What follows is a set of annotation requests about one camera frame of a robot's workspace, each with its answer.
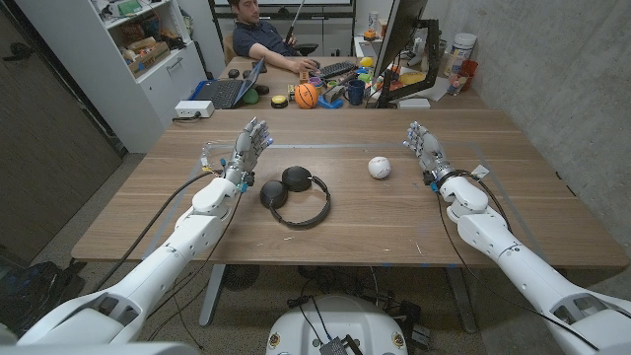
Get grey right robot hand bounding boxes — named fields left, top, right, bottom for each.
left=402, top=121, right=457, bottom=186

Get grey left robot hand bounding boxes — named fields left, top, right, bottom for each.
left=222, top=116, right=275, bottom=187

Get clear safety glasses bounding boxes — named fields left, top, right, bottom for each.
left=199, top=141, right=233, bottom=175

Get white baseball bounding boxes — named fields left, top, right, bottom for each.
left=367, top=156, right=392, bottom=180

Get black over-ear headphones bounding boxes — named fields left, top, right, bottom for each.
left=258, top=165, right=332, bottom=230

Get open black laptop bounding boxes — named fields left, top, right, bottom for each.
left=189, top=57, right=266, bottom=110

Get white power strip box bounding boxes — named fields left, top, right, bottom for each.
left=174, top=100, right=216, bottom=119

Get orange mini basketball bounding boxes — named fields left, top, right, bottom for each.
left=294, top=82, right=319, bottom=110

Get red cup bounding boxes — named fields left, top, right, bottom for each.
left=457, top=59, right=479, bottom=93

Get dark blue mug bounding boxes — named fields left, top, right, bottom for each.
left=344, top=78, right=367, bottom=107

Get white plastic canister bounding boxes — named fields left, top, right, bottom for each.
left=446, top=32, right=478, bottom=78

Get man in dark polo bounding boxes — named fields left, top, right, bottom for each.
left=227, top=0, right=321, bottom=74

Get black keyboard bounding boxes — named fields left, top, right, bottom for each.
left=310, top=60, right=357, bottom=80

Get black computer monitor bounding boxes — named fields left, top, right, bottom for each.
left=373, top=0, right=429, bottom=80

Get cardboard box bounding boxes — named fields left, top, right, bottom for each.
left=126, top=40, right=172, bottom=79

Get grey table leg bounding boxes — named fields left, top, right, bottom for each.
left=198, top=263, right=227, bottom=327
left=446, top=265, right=478, bottom=334

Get white shelf cabinet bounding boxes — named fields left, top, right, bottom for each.
left=14, top=0, right=208, bottom=154

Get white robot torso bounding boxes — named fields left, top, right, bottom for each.
left=265, top=294, right=409, bottom=355

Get black bag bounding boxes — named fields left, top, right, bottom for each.
left=0, top=259, right=88, bottom=337

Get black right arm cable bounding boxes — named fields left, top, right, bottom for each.
left=433, top=169, right=601, bottom=352

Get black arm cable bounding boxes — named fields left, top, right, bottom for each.
left=433, top=169, right=601, bottom=352
left=92, top=169, right=224, bottom=293

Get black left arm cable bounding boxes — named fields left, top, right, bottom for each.
left=92, top=169, right=224, bottom=293

